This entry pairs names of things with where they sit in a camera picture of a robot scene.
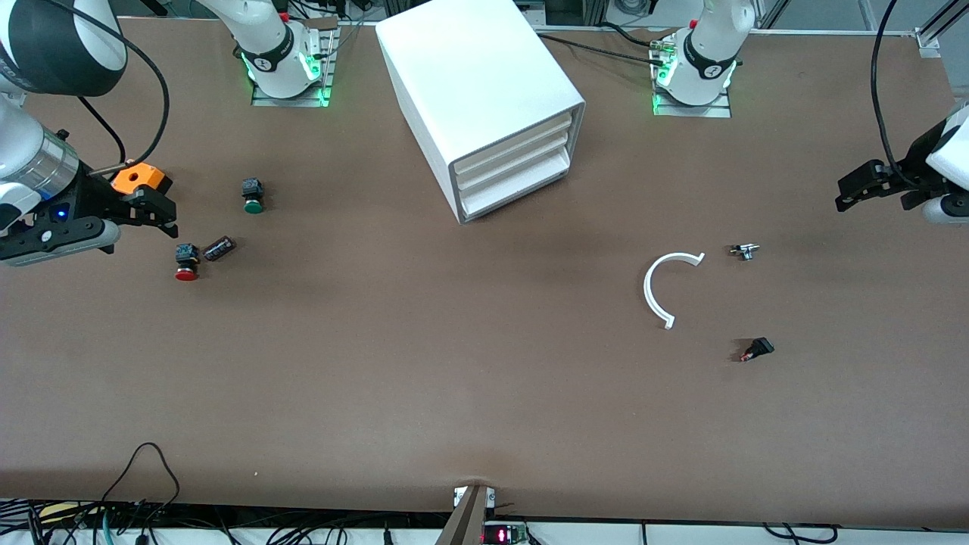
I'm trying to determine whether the white cabinet drawer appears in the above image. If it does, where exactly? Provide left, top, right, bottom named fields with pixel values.
left=459, top=148, right=573, bottom=220
left=453, top=112, right=572, bottom=179
left=456, top=130, right=572, bottom=198

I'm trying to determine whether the white drawer cabinet housing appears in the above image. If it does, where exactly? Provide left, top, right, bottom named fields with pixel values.
left=375, top=0, right=587, bottom=225

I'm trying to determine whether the white curved plastic piece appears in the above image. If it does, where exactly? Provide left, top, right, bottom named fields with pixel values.
left=643, top=251, right=706, bottom=331

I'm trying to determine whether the device with red display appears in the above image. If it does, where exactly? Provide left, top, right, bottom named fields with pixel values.
left=482, top=522, right=532, bottom=545

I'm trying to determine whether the orange mount block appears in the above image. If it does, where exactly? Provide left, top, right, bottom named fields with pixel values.
left=111, top=162, right=167, bottom=195

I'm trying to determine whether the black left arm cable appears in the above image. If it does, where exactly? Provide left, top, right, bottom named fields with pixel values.
left=871, top=0, right=921, bottom=190

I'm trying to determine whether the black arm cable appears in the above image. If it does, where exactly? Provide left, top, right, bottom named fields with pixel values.
left=871, top=0, right=921, bottom=190
left=45, top=0, right=171, bottom=173

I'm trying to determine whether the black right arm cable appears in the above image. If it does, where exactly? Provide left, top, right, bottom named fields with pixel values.
left=45, top=0, right=171, bottom=173

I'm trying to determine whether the aluminium frame strut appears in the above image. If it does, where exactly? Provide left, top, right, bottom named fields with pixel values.
left=914, top=0, right=969, bottom=58

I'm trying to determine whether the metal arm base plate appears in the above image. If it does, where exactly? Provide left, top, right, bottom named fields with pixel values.
left=251, top=15, right=338, bottom=107
left=653, top=42, right=733, bottom=118

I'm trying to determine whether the thin black looped cable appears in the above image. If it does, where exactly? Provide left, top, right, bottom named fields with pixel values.
left=98, top=442, right=182, bottom=525

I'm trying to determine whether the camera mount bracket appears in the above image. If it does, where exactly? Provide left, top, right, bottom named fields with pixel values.
left=435, top=484, right=497, bottom=545

